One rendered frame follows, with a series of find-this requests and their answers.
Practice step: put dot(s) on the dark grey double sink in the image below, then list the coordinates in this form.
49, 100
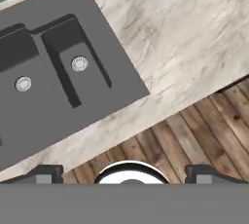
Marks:
52, 104

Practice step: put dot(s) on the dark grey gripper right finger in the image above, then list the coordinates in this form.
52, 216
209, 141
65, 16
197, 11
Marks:
201, 173

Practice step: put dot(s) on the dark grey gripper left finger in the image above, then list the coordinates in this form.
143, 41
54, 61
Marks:
48, 173

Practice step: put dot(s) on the round white and black object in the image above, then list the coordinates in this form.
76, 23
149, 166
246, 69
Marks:
131, 170

